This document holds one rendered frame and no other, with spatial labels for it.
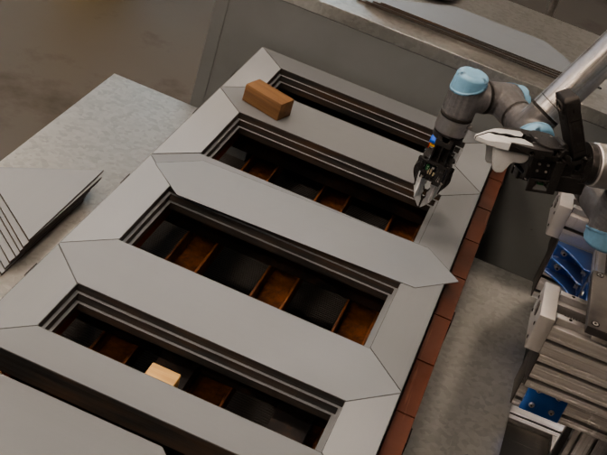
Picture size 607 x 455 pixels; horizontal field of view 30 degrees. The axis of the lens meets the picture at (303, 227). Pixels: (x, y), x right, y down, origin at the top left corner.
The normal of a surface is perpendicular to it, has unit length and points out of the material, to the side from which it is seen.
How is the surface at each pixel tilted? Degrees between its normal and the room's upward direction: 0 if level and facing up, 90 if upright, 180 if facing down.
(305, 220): 0
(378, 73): 90
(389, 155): 0
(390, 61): 90
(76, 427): 0
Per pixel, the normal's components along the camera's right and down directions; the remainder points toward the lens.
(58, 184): 0.27, -0.80
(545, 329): -0.27, 0.47
